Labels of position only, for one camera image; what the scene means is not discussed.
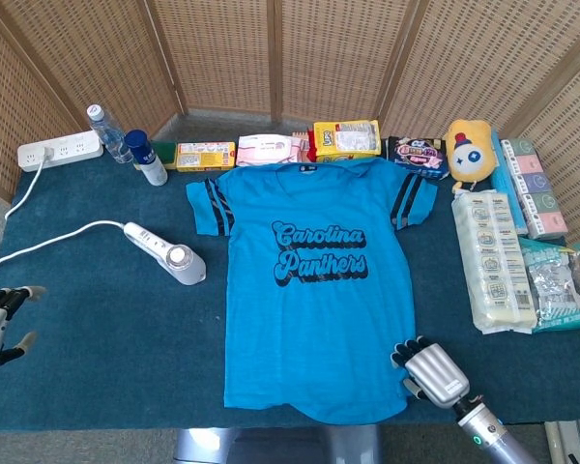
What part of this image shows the yellow plush toy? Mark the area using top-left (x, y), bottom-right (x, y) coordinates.
top-left (444, 119), bottom-right (495, 194)

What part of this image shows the dark sanitary pad pack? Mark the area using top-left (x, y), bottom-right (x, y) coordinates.
top-left (386, 135), bottom-right (450, 181)

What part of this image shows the cream white tissue pack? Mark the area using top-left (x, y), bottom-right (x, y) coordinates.
top-left (451, 189), bottom-right (538, 335)

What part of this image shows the pink wet wipes pack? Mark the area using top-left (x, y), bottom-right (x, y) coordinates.
top-left (235, 133), bottom-right (304, 169)

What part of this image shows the light blue long pack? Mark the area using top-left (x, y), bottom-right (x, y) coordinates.
top-left (490, 128), bottom-right (531, 237)

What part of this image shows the yellow snack pack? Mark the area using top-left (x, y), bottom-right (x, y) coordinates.
top-left (312, 119), bottom-right (383, 164)

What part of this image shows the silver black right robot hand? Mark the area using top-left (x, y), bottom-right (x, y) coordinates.
top-left (390, 335), bottom-right (471, 411)

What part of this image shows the blue Carolina Panthers t-shirt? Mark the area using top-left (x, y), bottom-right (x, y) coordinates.
top-left (186, 157), bottom-right (439, 425)

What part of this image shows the white bottle with blue cap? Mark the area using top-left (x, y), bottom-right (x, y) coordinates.
top-left (124, 129), bottom-right (169, 188)

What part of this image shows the grey robot torso base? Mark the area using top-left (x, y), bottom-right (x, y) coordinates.
top-left (173, 424), bottom-right (383, 464)

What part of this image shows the white handheld garment steamer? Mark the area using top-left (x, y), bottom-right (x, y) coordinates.
top-left (123, 220), bottom-right (208, 286)

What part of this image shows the white power strip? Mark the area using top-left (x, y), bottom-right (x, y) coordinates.
top-left (17, 129), bottom-right (104, 173)

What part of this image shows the white cable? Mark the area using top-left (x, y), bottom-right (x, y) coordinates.
top-left (0, 144), bottom-right (127, 286)

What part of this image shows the dark teal table cloth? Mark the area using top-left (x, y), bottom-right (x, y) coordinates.
top-left (0, 152), bottom-right (580, 433)

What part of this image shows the green yellow sponge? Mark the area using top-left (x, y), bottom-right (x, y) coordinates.
top-left (133, 140), bottom-right (179, 171)

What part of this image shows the white green floor object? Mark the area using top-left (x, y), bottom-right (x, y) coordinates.
top-left (543, 419), bottom-right (580, 464)

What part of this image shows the clear plastic water bottle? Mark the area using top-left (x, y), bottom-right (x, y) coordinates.
top-left (86, 103), bottom-right (135, 164)

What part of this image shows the red packet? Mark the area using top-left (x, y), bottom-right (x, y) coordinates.
top-left (304, 128), bottom-right (320, 163)

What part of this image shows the wicker folding screen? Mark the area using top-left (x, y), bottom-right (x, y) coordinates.
top-left (0, 0), bottom-right (580, 247)

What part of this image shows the multicolour pocket tissue pack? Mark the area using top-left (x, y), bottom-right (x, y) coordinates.
top-left (500, 137), bottom-right (569, 242)

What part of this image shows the yellow rectangular box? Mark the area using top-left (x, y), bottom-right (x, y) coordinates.
top-left (175, 140), bottom-right (237, 173)

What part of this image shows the teal bag of silver sachets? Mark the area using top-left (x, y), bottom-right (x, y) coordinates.
top-left (517, 236), bottom-right (580, 334)

